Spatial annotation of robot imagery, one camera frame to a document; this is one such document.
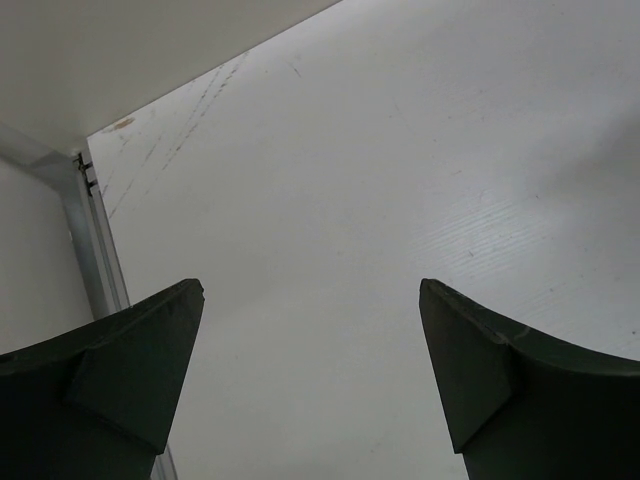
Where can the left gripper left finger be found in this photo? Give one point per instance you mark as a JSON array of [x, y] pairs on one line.
[[98, 402]]

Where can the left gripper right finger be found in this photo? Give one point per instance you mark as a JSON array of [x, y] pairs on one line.
[[522, 404]]

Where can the aluminium left rail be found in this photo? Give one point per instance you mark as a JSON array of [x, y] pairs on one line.
[[72, 178]]

